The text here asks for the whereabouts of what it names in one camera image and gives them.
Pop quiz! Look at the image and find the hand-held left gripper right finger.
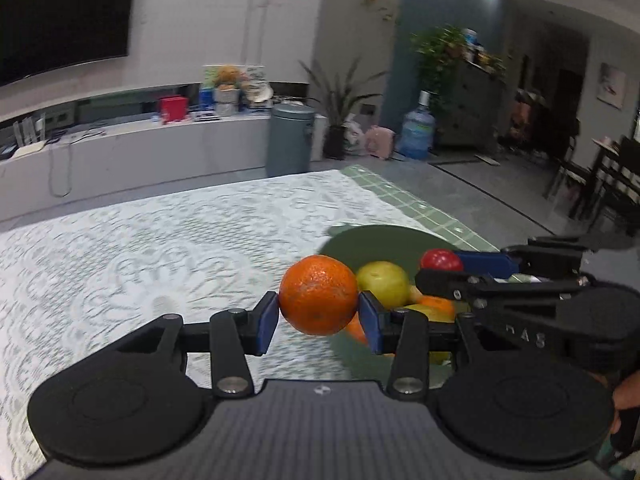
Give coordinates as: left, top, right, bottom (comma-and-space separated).
358, 290, 506, 401

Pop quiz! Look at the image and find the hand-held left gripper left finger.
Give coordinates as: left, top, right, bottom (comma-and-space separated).
107, 291, 280, 398

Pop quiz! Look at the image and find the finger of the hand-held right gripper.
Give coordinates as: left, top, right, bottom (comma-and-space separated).
452, 235, 601, 283
415, 268, 590, 310

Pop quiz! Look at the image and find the orange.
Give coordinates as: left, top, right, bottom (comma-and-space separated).
278, 255, 360, 337
345, 312, 370, 347
417, 295, 457, 317

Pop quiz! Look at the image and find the yellow fruit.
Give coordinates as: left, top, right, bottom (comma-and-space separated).
402, 304, 453, 366

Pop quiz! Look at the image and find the yellow-green red apple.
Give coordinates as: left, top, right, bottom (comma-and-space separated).
355, 261, 412, 310

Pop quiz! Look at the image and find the green bowl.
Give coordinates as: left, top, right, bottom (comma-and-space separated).
318, 225, 501, 383

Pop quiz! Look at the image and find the person's right hand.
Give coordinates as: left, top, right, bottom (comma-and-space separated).
610, 375, 640, 436

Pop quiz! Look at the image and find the green tiled tablecloth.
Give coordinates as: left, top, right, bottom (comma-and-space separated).
340, 164, 501, 253

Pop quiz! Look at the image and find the dark dining chair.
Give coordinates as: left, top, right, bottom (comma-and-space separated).
585, 135, 640, 238
542, 119, 593, 218

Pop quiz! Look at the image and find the white lace tablecloth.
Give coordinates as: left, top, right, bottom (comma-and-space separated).
0, 169, 436, 480

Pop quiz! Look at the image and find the blue water bottle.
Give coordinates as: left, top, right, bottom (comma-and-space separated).
397, 91, 437, 161

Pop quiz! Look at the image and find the dark drawer cabinet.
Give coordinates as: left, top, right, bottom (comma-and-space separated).
435, 57, 506, 151

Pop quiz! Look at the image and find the pink bag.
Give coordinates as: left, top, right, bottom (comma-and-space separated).
364, 126, 396, 161

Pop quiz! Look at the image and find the dark dining table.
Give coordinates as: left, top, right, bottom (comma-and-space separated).
590, 136, 626, 158

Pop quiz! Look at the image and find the grey-blue trash can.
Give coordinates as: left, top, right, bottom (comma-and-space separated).
265, 103, 316, 178

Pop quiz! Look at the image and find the white plastic bag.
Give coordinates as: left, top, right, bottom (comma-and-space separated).
344, 117, 366, 157

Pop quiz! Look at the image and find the grey television cabinet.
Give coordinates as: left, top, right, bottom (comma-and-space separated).
0, 82, 331, 223

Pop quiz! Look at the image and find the bushy green potted plant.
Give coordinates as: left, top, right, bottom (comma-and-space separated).
410, 25, 506, 106

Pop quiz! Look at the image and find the long-leaf potted plant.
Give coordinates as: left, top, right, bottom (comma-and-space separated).
299, 57, 391, 162

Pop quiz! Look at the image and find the red box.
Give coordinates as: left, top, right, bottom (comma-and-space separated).
159, 95, 191, 125

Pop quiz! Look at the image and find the colourful picture board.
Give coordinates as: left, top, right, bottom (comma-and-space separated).
202, 64, 275, 106

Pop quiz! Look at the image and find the brown plush toy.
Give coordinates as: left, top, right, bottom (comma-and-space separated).
216, 66, 241, 91

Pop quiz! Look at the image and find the white notebook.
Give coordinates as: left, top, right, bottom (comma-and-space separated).
10, 142, 47, 160

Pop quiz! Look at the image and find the white router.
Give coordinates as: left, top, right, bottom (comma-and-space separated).
12, 116, 47, 145

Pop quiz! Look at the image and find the black television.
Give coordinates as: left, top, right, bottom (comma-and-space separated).
0, 0, 140, 88

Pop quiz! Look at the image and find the framed wall picture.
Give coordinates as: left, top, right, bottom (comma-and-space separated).
597, 62, 627, 110

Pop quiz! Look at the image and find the black cable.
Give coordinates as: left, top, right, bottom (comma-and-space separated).
47, 130, 106, 198

